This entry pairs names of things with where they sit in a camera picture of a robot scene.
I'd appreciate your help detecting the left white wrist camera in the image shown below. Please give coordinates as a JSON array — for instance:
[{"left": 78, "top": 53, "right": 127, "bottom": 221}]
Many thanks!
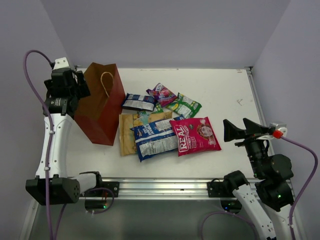
[{"left": 52, "top": 57, "right": 71, "bottom": 73}]

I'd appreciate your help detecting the purple candy bag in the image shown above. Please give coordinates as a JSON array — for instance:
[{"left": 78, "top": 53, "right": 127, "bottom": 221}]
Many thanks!
[{"left": 146, "top": 82, "right": 177, "bottom": 107}]

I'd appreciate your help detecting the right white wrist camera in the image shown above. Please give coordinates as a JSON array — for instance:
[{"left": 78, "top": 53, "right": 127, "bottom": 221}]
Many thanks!
[{"left": 257, "top": 122, "right": 288, "bottom": 141}]

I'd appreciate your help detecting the small dark blue snack bag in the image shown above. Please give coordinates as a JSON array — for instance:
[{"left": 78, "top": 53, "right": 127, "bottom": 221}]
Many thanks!
[{"left": 121, "top": 93, "right": 157, "bottom": 112}]

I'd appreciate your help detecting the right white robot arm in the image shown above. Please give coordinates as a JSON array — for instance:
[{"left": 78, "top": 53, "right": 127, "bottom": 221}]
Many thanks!
[{"left": 222, "top": 118, "right": 294, "bottom": 240}]

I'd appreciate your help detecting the tan popcorn chips bag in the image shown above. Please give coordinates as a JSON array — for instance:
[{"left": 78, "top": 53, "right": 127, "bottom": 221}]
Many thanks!
[{"left": 118, "top": 111, "right": 173, "bottom": 157}]

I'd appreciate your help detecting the red paper bag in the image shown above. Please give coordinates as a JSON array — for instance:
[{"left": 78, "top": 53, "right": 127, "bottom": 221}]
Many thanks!
[{"left": 74, "top": 62, "right": 126, "bottom": 146}]

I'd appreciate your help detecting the pink Real chips bag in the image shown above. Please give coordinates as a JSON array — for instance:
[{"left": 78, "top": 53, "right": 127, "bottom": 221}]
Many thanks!
[{"left": 169, "top": 116, "right": 222, "bottom": 157}]

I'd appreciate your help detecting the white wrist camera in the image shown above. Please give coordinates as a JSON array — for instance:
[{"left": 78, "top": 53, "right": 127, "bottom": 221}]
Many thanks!
[
  {"left": 257, "top": 122, "right": 288, "bottom": 141},
  {"left": 52, "top": 57, "right": 71, "bottom": 73}
]

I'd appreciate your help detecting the green snack bag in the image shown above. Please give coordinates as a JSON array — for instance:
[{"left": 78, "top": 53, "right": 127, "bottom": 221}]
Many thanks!
[{"left": 166, "top": 92, "right": 202, "bottom": 119}]

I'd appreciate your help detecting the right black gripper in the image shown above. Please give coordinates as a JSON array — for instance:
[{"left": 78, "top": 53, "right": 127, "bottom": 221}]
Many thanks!
[{"left": 222, "top": 117, "right": 270, "bottom": 177}]

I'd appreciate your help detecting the aluminium mounting rail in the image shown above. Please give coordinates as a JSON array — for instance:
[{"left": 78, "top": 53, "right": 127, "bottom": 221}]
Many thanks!
[{"left": 62, "top": 177, "right": 293, "bottom": 200}]

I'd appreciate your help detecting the small green snack packet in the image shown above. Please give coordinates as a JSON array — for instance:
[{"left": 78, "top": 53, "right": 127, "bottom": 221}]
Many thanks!
[{"left": 137, "top": 103, "right": 164, "bottom": 115}]

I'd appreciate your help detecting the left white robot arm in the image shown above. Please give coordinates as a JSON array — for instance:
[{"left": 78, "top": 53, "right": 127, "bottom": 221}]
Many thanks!
[{"left": 25, "top": 67, "right": 104, "bottom": 206}]

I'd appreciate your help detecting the blue Doritos chips bag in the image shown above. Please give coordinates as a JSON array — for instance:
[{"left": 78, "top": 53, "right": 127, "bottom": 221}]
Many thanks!
[{"left": 131, "top": 115, "right": 185, "bottom": 162}]

